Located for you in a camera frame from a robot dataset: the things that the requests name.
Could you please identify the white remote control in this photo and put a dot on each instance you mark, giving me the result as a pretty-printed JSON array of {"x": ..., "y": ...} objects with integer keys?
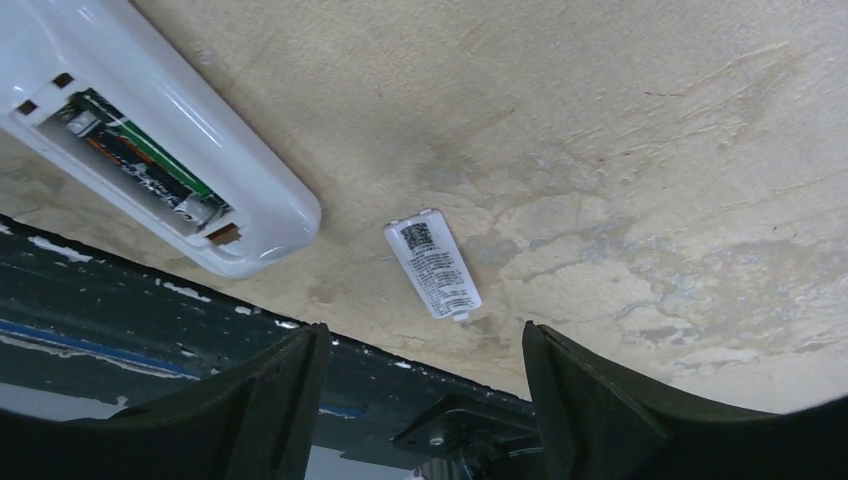
[{"x": 53, "y": 49}]

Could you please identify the black orange AAA battery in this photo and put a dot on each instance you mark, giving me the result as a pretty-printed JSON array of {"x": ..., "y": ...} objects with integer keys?
[{"x": 123, "y": 147}]

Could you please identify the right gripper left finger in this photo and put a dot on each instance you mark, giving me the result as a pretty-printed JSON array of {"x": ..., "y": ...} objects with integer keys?
[{"x": 253, "y": 421}]

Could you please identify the green AAA battery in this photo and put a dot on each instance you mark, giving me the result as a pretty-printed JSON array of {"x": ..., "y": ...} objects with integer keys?
[{"x": 92, "y": 101}]

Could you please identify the white battery cover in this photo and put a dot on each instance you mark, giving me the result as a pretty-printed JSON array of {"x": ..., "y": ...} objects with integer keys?
[{"x": 430, "y": 257}]

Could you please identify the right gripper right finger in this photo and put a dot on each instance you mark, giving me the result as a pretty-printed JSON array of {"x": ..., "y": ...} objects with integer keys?
[{"x": 601, "y": 420}]

